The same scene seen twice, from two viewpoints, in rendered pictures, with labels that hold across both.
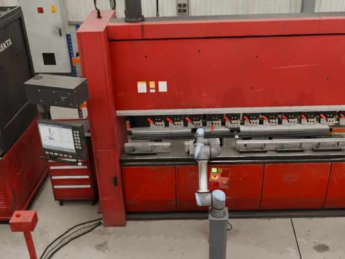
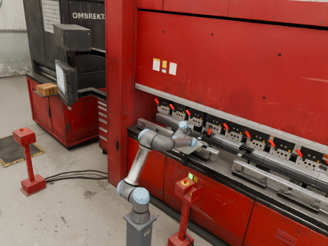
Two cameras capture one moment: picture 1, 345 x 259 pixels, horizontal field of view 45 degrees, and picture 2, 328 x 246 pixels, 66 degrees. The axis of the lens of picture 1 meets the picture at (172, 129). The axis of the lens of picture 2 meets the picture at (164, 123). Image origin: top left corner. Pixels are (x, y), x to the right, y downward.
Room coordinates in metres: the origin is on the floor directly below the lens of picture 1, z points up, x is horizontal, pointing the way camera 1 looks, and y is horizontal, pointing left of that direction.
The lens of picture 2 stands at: (1.92, -1.31, 2.19)
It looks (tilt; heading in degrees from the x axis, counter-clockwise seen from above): 25 degrees down; 36
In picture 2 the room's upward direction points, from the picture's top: 5 degrees clockwise
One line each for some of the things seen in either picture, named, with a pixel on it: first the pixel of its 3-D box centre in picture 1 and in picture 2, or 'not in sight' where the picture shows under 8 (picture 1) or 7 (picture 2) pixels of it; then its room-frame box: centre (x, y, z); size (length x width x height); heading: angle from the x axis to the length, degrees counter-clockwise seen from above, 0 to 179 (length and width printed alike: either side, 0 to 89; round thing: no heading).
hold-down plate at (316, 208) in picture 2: (289, 149); (297, 200); (3.86, -1.27, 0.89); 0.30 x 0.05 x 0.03; 88
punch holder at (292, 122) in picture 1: (289, 117); (310, 157); (3.91, -1.24, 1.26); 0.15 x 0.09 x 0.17; 88
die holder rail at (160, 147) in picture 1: (147, 147); (154, 129); (3.96, 0.28, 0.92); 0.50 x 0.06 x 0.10; 88
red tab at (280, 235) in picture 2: (290, 178); (285, 237); (3.75, -1.29, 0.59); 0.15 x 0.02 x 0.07; 88
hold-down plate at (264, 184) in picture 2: (252, 150); (249, 178); (3.87, -0.87, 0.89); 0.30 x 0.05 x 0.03; 88
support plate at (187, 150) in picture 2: (197, 147); (188, 146); (3.79, -0.26, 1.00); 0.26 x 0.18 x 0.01; 178
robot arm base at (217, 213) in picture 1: (218, 208); (140, 212); (2.99, -0.39, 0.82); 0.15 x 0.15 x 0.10
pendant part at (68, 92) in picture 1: (62, 123); (73, 69); (3.44, 1.02, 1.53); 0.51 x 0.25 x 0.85; 71
